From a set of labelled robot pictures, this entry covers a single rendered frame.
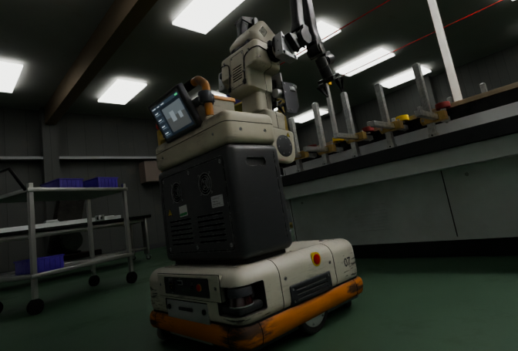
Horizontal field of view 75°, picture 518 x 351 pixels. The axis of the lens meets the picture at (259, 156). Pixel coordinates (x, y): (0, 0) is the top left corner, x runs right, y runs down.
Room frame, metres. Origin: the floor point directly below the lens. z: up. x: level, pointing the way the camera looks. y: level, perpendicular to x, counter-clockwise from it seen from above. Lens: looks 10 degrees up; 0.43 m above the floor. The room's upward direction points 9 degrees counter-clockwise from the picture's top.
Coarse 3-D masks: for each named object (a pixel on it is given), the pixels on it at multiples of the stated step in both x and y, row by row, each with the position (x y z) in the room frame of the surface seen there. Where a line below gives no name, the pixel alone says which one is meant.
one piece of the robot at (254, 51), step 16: (240, 48) 1.54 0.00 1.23; (256, 48) 1.47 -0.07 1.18; (224, 64) 1.63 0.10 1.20; (240, 64) 1.53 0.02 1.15; (256, 64) 1.49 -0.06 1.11; (272, 64) 1.52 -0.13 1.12; (224, 80) 1.62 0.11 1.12; (240, 80) 1.53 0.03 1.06; (256, 80) 1.52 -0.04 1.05; (272, 80) 1.61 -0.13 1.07; (240, 96) 1.60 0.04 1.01; (256, 96) 1.55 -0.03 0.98; (272, 96) 1.61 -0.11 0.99; (256, 112) 1.56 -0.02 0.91; (272, 112) 1.53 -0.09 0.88; (272, 144) 1.50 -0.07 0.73; (288, 144) 1.57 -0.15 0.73; (288, 160) 1.56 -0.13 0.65
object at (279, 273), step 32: (288, 256) 1.24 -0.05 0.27; (320, 256) 1.32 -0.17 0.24; (352, 256) 1.46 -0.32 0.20; (224, 288) 1.14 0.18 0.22; (256, 288) 1.14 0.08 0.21; (288, 288) 1.18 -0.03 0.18; (320, 288) 1.29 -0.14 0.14; (352, 288) 1.42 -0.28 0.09; (160, 320) 1.40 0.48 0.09; (192, 320) 1.24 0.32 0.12; (224, 320) 1.10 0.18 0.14; (256, 320) 1.08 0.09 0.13; (288, 320) 1.16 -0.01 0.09
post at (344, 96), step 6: (342, 96) 2.25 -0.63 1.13; (342, 102) 2.26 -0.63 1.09; (348, 102) 2.26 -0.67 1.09; (348, 108) 2.25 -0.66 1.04; (348, 114) 2.24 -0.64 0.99; (348, 120) 2.25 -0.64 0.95; (348, 126) 2.25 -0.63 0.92; (348, 132) 2.26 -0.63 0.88; (354, 132) 2.25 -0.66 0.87; (354, 144) 2.24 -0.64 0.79; (354, 150) 2.25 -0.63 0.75
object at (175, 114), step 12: (180, 84) 1.18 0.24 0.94; (168, 96) 1.23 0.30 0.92; (180, 96) 1.19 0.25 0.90; (204, 96) 1.19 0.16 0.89; (156, 108) 1.31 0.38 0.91; (168, 108) 1.27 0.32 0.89; (180, 108) 1.23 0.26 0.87; (192, 108) 1.20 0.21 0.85; (156, 120) 1.36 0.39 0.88; (168, 120) 1.31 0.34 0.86; (180, 120) 1.26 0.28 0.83; (192, 120) 1.22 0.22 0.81; (168, 132) 1.35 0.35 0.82; (180, 132) 1.30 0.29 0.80
